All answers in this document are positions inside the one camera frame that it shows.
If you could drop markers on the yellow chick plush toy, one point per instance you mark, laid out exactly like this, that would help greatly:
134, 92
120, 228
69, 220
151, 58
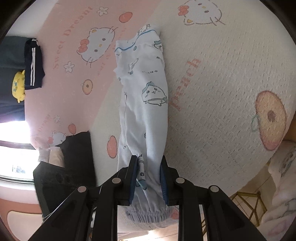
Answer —
18, 86

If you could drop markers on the light blue cartoon print shorts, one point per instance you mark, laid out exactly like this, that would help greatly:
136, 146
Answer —
143, 115

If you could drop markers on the window with dark frame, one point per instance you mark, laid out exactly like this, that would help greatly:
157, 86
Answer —
18, 157

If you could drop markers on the navy garment with white stripes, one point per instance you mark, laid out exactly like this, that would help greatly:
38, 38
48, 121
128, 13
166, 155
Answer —
34, 72

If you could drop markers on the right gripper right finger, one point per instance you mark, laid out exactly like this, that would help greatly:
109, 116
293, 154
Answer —
223, 219

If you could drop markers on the pink white Hello Kitty blanket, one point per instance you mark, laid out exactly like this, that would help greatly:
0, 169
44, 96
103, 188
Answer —
230, 71

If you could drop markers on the dark green curtain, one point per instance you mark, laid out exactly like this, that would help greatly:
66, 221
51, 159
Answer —
12, 61

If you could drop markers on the cream folded garment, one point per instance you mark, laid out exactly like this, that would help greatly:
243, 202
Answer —
52, 155

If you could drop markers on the black garment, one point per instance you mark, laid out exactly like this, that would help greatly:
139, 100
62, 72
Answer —
78, 159

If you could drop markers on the gold wire rack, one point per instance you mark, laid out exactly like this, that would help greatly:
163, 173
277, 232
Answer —
251, 204

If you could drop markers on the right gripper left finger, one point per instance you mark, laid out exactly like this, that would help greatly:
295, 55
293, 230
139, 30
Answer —
91, 213

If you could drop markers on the white printed pajama garment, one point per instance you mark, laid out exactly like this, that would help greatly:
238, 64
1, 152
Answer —
277, 220

